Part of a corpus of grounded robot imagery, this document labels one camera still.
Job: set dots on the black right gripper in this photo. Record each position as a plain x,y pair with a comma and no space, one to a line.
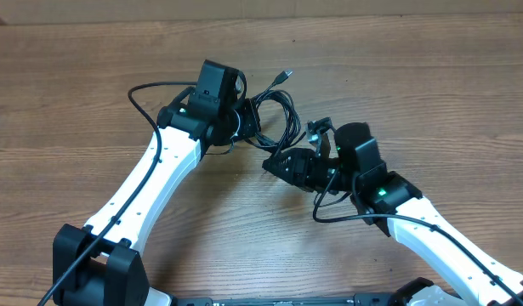
298,166

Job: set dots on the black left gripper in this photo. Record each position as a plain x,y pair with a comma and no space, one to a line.
251,123

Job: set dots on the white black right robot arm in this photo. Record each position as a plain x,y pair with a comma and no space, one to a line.
345,169

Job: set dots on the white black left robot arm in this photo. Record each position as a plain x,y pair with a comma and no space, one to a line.
101,262

